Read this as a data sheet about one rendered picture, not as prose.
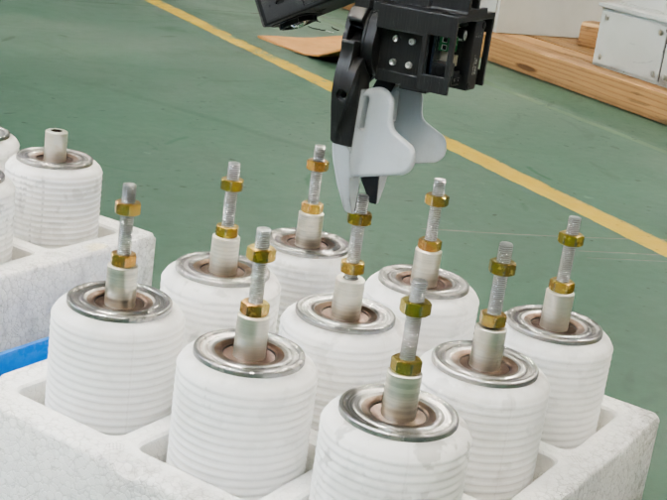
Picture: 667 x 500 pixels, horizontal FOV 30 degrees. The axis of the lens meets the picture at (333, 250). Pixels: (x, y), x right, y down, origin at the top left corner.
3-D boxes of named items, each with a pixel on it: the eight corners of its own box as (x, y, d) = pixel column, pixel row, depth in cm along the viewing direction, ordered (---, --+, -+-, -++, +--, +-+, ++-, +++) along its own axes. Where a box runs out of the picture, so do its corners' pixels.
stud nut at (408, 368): (387, 363, 77) (389, 351, 77) (412, 363, 78) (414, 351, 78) (397, 376, 76) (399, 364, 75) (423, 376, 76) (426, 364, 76)
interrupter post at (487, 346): (506, 376, 87) (514, 332, 86) (475, 376, 86) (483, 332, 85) (491, 362, 89) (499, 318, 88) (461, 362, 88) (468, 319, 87)
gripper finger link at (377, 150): (393, 230, 84) (421, 96, 83) (317, 210, 87) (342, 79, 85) (410, 228, 87) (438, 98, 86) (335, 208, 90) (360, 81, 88)
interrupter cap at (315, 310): (274, 309, 93) (275, 300, 93) (348, 296, 98) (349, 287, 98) (339, 345, 88) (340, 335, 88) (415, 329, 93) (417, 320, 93)
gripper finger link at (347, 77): (340, 147, 84) (366, 17, 83) (321, 142, 85) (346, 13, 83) (369, 147, 88) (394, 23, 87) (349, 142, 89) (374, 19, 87)
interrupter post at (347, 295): (322, 315, 93) (328, 274, 92) (345, 311, 95) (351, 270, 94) (342, 326, 92) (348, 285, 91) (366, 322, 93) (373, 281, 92)
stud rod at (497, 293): (495, 348, 86) (514, 246, 84) (481, 347, 86) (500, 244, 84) (493, 343, 87) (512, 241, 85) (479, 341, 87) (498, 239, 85)
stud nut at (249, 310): (256, 320, 81) (258, 309, 81) (235, 312, 82) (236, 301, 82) (272, 312, 83) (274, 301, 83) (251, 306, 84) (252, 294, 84)
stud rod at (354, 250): (346, 295, 92) (360, 196, 90) (338, 290, 93) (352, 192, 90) (357, 294, 92) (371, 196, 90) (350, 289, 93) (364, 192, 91)
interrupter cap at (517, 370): (557, 391, 85) (558, 382, 85) (457, 393, 83) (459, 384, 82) (507, 347, 92) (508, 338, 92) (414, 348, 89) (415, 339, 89)
